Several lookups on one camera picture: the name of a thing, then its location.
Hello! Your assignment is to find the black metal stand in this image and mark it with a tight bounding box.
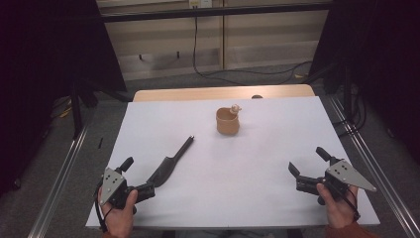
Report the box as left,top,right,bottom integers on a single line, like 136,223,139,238
69,80,84,140

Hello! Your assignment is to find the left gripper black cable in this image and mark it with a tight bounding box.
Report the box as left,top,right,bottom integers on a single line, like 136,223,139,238
94,184,110,233

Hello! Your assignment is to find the wooden table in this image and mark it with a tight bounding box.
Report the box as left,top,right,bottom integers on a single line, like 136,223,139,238
132,83,316,103

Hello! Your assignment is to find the long black floor cable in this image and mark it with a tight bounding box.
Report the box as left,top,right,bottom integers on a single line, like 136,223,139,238
192,16,313,86

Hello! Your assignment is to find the person's right hand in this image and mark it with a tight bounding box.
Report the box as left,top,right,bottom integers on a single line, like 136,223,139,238
316,183,360,229

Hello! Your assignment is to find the tan cup with small figure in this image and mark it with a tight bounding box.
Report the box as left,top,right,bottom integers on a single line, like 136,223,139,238
216,103,243,136

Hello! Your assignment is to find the person's left hand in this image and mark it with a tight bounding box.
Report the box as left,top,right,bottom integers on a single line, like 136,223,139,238
98,189,139,238

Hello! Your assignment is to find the aluminium floor rail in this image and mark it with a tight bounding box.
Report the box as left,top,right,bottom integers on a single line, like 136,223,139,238
28,125,90,238
329,96,420,238

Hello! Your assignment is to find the black curtain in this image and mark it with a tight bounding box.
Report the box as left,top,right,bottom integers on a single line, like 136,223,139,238
0,0,128,196
308,0,420,163

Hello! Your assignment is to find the bundle of black cables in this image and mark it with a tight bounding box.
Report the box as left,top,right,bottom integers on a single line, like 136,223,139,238
333,85,368,137

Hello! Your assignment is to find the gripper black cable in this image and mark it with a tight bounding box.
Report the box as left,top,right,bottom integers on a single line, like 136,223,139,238
330,182,362,222
94,184,110,233

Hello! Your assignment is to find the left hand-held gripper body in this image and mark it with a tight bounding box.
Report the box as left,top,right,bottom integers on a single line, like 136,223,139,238
98,167,137,210

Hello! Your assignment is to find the black horizontal bar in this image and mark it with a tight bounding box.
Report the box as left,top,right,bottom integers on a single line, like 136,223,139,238
98,2,333,24

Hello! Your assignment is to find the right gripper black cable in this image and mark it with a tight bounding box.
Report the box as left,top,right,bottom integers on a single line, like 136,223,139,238
330,182,362,222

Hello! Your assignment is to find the white wall socket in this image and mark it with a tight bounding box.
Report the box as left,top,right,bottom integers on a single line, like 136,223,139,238
188,0,213,9

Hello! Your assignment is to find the black spatula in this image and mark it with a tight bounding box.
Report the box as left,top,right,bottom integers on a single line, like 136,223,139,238
147,134,195,188

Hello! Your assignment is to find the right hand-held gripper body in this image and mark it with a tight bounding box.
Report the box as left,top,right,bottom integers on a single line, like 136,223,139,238
316,158,377,206

